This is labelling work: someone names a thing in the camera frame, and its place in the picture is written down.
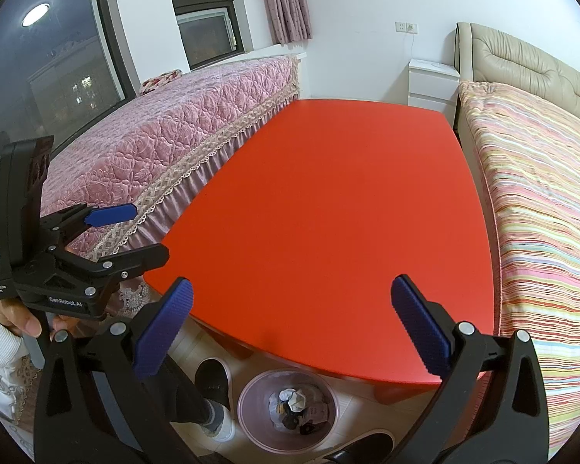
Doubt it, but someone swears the large dark window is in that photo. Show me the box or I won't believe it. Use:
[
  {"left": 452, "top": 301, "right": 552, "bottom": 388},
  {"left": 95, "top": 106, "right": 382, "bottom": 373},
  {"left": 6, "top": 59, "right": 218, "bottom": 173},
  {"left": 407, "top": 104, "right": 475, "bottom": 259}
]
[{"left": 0, "top": 0, "right": 142, "bottom": 247}]

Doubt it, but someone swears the person's left hand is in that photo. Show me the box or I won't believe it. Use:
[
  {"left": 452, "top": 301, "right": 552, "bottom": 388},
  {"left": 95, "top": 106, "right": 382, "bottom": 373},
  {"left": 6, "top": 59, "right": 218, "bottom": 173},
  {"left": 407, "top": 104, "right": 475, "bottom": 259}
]
[{"left": 0, "top": 295, "right": 72, "bottom": 345}]

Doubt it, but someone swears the person's leg in dark pants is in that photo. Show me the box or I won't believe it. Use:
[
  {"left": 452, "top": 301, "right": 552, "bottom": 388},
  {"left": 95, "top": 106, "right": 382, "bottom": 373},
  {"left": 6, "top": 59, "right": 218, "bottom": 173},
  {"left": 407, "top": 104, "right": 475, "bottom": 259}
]
[{"left": 92, "top": 358, "right": 236, "bottom": 445}]

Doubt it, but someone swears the beige padded headboard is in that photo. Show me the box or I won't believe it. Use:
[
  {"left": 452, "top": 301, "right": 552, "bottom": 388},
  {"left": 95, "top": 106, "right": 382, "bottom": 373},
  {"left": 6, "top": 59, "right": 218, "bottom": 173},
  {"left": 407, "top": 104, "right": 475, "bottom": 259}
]
[{"left": 454, "top": 22, "right": 580, "bottom": 129}]

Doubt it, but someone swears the white nightstand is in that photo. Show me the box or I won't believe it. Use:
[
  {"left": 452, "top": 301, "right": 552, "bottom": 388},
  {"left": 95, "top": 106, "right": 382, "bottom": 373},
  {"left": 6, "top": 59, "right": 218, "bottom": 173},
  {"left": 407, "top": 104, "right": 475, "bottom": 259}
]
[{"left": 407, "top": 58, "right": 461, "bottom": 113}]

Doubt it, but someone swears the pink curtain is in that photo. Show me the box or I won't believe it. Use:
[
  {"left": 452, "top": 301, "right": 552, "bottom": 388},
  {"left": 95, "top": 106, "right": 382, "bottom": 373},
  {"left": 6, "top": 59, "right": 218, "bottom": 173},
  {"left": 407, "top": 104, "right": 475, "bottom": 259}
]
[{"left": 256, "top": 0, "right": 313, "bottom": 45}]

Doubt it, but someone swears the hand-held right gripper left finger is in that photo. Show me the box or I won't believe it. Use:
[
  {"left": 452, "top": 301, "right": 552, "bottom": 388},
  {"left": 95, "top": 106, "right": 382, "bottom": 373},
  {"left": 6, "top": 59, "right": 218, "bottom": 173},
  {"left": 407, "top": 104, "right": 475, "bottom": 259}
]
[{"left": 34, "top": 277, "right": 194, "bottom": 464}]

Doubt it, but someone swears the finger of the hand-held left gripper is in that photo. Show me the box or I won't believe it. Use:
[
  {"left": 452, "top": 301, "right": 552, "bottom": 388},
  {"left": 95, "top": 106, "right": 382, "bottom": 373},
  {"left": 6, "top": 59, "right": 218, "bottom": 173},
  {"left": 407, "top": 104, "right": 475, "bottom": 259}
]
[
  {"left": 53, "top": 243, "right": 171, "bottom": 292},
  {"left": 41, "top": 203, "right": 137, "bottom": 251}
]

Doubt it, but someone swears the striped bed sheet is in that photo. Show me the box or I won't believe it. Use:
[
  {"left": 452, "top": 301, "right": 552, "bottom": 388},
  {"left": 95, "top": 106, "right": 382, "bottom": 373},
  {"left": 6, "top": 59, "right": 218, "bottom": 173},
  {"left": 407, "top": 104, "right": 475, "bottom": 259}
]
[{"left": 457, "top": 80, "right": 580, "bottom": 457}]

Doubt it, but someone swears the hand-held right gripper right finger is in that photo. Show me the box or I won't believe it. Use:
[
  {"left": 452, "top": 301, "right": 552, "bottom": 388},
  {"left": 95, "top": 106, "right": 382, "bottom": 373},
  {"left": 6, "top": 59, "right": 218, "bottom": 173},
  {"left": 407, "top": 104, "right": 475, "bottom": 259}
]
[{"left": 391, "top": 275, "right": 549, "bottom": 464}]

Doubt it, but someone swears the pink round waste bin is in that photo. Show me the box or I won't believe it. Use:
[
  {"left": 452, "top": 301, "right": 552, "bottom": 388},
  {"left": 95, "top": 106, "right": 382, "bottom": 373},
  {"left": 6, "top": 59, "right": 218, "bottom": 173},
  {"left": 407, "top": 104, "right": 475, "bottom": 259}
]
[{"left": 237, "top": 368, "right": 339, "bottom": 450}]

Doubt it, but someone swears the small black-framed window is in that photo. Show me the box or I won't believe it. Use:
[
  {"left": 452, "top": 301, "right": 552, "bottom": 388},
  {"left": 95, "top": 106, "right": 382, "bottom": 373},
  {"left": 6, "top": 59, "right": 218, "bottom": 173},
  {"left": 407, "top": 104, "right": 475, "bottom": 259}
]
[{"left": 163, "top": 0, "right": 246, "bottom": 72}]

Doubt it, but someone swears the pink quilted seat cover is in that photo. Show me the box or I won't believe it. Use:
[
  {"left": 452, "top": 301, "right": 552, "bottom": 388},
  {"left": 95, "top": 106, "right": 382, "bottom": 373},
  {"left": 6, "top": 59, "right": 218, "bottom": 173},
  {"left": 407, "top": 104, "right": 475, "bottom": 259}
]
[{"left": 0, "top": 55, "right": 301, "bottom": 315}]

